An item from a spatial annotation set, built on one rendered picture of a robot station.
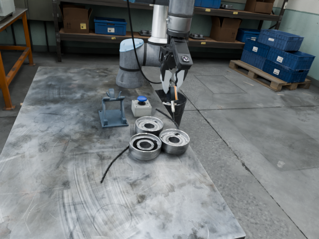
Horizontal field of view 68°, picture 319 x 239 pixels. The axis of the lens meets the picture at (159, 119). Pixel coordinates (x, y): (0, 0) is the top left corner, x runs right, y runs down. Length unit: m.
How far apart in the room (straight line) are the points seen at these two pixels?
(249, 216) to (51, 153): 1.40
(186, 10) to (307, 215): 1.69
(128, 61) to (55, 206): 0.80
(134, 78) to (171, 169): 0.64
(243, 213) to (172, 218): 1.24
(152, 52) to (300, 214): 1.51
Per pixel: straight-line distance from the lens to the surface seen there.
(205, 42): 4.67
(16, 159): 0.82
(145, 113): 1.00
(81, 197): 0.67
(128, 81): 1.25
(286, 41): 4.42
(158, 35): 1.23
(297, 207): 2.09
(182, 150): 0.80
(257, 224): 1.82
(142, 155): 0.75
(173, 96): 0.83
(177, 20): 0.77
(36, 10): 4.51
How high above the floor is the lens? 1.29
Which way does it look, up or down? 30 degrees down
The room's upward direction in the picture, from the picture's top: 7 degrees clockwise
